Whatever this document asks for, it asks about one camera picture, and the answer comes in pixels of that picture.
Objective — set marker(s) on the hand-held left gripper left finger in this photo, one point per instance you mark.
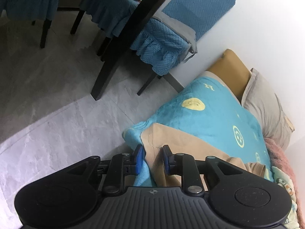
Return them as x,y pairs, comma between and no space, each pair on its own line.
139,159

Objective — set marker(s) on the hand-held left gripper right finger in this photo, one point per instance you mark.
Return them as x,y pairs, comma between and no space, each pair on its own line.
166,161

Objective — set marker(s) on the beige printed t-shirt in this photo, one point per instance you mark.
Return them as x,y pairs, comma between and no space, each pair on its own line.
190,145

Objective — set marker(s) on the turquoise smiley bed sheet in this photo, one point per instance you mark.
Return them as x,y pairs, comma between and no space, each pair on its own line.
209,119

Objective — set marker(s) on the grey pillow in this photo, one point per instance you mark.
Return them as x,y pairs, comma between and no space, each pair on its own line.
264,109

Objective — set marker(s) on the tan padded headboard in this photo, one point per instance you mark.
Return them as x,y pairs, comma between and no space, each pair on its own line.
232,71

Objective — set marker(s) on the pink fluffy blanket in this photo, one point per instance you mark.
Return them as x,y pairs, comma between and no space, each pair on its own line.
278,157

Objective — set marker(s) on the green cartoon blanket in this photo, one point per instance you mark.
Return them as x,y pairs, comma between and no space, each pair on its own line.
286,188

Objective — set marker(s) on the white table with black legs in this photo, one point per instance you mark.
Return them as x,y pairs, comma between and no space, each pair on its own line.
133,33

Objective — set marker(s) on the blue covered chair grey cushion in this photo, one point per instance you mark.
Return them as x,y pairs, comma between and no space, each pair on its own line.
190,7

